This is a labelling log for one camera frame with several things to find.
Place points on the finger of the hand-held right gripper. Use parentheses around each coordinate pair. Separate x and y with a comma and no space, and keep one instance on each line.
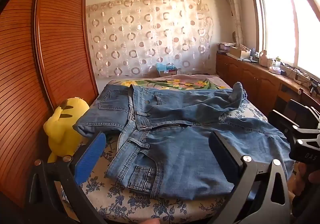
(298,111)
(281,120)

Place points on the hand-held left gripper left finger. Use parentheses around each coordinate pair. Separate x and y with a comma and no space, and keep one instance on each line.
(89,157)

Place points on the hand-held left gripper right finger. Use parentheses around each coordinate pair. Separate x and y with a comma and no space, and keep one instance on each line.
(221,150)

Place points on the blue denim pants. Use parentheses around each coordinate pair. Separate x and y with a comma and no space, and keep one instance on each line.
(175,144)

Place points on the person's right hand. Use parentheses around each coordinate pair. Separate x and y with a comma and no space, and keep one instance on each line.
(303,176)

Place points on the small black device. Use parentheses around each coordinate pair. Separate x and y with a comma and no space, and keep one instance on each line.
(313,85)

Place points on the yellow plush toy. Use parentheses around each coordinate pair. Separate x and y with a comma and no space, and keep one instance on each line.
(63,126)

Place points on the white tissue box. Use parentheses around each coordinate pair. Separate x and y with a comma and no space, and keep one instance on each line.
(275,70)

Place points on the wooden cabinet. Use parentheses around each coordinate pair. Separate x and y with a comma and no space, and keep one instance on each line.
(252,79)

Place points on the green capped bottle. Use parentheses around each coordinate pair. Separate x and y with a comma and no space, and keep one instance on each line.
(278,62)

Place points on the white plastic bottle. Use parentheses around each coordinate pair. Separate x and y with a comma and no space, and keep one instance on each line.
(263,58)

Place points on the bed with blue floral sheet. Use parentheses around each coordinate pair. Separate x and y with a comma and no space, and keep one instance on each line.
(140,204)

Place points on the colourful flower blanket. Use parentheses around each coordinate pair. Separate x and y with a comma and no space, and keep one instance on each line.
(180,82)

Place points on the beige cardboard box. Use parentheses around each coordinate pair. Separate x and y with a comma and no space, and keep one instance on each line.
(238,52)

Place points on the stack of papers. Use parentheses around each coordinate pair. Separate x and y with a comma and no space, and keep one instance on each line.
(225,47)

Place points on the wooden framed window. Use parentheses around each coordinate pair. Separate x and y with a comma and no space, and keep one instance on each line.
(280,19)

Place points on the cardboard box with blue cloth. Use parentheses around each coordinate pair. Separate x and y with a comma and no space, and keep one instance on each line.
(166,69)

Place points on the wooden slatted wardrobe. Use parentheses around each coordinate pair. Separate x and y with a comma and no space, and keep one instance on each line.
(37,64)

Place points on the white wrapped pipe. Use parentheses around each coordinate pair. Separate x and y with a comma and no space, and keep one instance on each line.
(233,9)

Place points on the circle patterned curtain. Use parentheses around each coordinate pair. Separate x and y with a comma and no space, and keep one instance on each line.
(150,36)

